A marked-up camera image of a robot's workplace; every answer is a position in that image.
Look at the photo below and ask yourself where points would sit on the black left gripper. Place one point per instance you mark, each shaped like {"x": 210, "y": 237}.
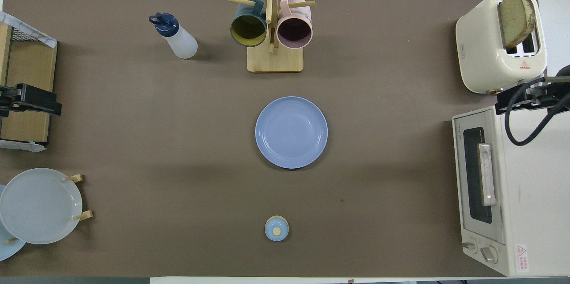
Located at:
{"x": 6, "y": 103}

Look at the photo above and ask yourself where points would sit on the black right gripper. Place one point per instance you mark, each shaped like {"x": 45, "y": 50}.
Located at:
{"x": 556, "y": 95}

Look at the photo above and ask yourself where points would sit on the slice of toast bread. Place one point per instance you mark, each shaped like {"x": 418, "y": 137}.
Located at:
{"x": 515, "y": 19}

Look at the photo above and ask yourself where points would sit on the white squeeze bottle blue cap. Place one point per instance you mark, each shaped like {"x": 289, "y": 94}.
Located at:
{"x": 182, "y": 43}

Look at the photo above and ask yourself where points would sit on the pale grey plate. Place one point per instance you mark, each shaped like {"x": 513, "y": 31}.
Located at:
{"x": 40, "y": 206}

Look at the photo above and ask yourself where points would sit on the light blue plate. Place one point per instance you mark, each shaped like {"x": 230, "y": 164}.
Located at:
{"x": 9, "y": 250}

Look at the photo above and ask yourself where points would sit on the blue round plate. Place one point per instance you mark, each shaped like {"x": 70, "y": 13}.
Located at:
{"x": 291, "y": 132}

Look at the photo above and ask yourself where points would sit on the cream two-slot toaster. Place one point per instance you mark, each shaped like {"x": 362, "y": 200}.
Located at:
{"x": 478, "y": 52}

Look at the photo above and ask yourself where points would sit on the white blue patterned cloth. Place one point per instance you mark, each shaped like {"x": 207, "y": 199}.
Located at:
{"x": 26, "y": 30}

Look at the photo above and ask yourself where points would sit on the wooden dish rack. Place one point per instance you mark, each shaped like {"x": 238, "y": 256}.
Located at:
{"x": 78, "y": 178}

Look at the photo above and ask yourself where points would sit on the white toaster oven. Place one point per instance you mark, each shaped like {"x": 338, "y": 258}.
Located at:
{"x": 534, "y": 186}

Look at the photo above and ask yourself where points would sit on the brown table mat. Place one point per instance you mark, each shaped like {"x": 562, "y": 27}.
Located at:
{"x": 178, "y": 141}

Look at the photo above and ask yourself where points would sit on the dark teal mug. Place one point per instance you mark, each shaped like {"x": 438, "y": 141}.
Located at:
{"x": 248, "y": 30}

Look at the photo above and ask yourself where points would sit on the wooden mug tree stand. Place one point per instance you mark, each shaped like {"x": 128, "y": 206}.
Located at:
{"x": 275, "y": 61}

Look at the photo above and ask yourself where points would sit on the pink mug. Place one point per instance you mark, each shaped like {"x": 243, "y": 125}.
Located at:
{"x": 294, "y": 30}

